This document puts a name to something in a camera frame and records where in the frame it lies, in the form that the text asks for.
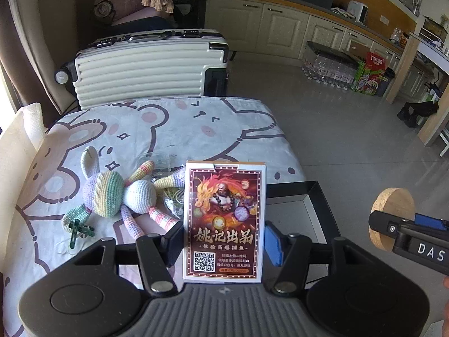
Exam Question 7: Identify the playing card box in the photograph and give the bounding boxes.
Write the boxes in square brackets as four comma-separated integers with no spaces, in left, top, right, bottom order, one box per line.
[182,160,268,286]

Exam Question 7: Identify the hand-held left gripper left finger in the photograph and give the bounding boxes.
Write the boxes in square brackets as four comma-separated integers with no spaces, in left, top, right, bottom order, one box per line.
[75,223,185,295]

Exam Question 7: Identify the cream ribbed suitcase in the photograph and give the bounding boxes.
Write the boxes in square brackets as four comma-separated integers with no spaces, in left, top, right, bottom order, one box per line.
[54,28,231,111]

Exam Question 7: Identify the cream kitchen cabinets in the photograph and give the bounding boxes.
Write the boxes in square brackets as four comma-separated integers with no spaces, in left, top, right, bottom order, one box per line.
[204,0,434,94]

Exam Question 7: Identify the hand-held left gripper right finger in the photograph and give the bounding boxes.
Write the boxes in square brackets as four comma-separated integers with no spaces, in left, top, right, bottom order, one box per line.
[264,220,349,295]

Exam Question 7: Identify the green plastic clip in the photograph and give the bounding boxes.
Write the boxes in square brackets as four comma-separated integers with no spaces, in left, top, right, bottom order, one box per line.
[68,218,95,253]

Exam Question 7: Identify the wooden table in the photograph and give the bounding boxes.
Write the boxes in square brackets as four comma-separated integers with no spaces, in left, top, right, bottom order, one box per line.
[385,31,449,148]

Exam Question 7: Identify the clear bag of beaded cord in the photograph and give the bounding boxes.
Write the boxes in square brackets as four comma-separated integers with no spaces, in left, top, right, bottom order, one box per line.
[162,185,185,222]

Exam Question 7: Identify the crochet pastel bunny toy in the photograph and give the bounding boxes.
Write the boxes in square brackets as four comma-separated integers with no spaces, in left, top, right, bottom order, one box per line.
[61,147,186,239]

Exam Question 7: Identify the white paper towel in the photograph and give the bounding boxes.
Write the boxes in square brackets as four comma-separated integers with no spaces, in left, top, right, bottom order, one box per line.
[16,103,47,141]

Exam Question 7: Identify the bear printed blanket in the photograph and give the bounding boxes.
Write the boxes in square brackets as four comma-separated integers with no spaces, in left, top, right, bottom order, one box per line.
[3,96,306,337]

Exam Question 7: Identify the brown curtain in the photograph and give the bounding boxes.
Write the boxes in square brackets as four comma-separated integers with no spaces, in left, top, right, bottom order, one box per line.
[0,0,65,122]

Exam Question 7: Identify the pack of water bottles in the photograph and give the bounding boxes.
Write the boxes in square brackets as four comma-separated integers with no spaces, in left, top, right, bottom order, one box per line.
[301,40,360,91]

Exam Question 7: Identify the green printed carton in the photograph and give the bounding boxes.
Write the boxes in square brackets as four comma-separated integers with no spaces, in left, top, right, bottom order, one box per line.
[352,60,386,96]

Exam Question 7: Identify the black cardboard box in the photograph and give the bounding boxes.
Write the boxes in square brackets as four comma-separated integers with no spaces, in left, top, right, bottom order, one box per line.
[265,180,343,247]

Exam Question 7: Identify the white countertop appliance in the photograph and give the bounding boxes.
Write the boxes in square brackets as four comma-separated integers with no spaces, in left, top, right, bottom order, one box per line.
[347,1,370,22]

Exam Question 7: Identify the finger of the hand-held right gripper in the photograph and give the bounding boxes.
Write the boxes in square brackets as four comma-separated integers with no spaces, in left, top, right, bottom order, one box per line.
[368,211,402,241]
[413,213,449,233]

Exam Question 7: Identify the black trash bin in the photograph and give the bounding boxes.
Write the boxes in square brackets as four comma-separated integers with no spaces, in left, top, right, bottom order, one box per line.
[380,67,396,98]

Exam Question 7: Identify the red beer carton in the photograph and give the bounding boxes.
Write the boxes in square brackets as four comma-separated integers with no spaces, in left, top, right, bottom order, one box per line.
[365,51,387,75]

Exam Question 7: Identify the clear plastic case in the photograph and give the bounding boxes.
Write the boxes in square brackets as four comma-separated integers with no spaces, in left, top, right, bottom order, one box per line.
[138,152,176,177]

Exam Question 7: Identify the round cork coaster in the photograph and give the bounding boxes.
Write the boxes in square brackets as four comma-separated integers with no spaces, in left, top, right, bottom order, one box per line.
[368,187,416,253]

